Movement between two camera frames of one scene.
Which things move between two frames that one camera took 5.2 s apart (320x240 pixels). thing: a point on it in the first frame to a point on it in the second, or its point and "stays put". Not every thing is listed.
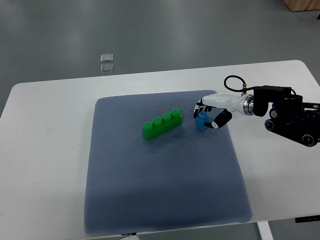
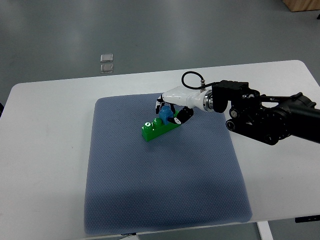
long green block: [159, 127] stays put
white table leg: [264, 230] stays put
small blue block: [202, 119] to [165, 113]
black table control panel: [307, 219] stays put
